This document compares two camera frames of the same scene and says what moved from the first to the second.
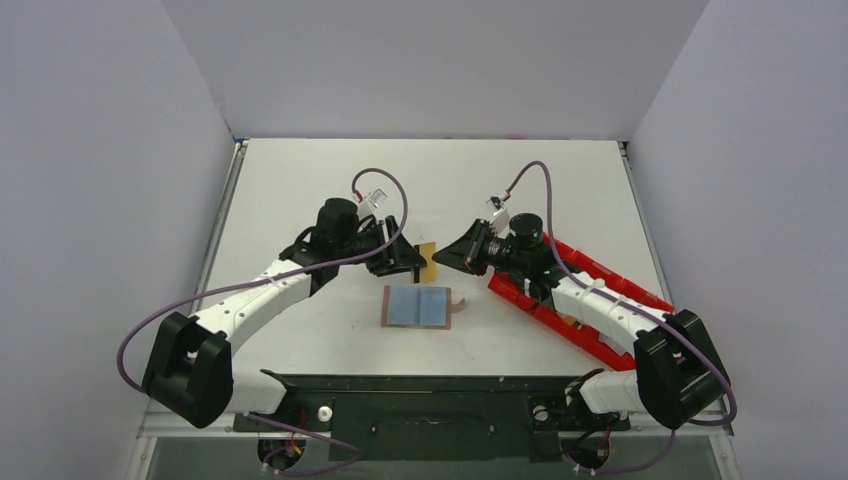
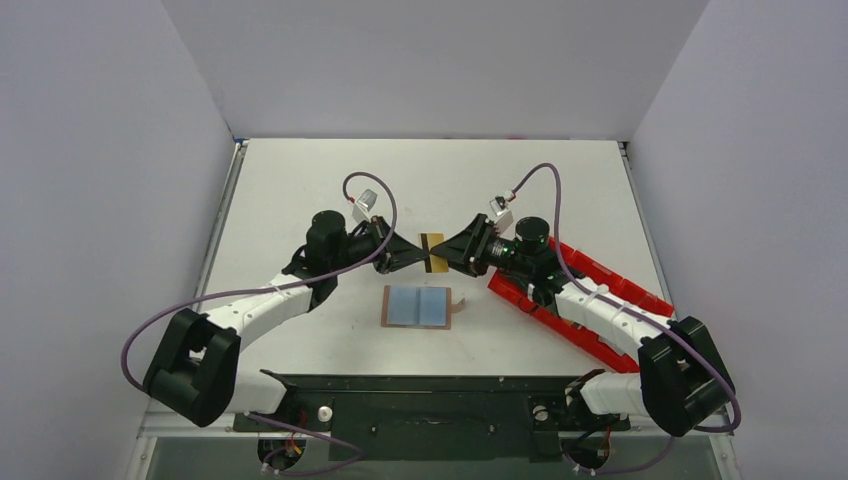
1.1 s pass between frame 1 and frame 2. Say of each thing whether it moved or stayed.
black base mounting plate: stayed
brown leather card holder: stayed
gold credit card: moved
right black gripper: stayed
